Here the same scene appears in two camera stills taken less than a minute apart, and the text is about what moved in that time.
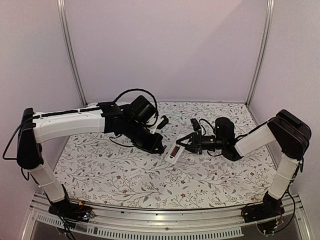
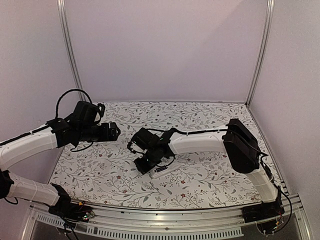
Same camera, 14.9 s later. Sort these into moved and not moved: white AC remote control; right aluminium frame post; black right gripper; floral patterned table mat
Moved: white AC remote control; black right gripper
Not moved: right aluminium frame post; floral patterned table mat
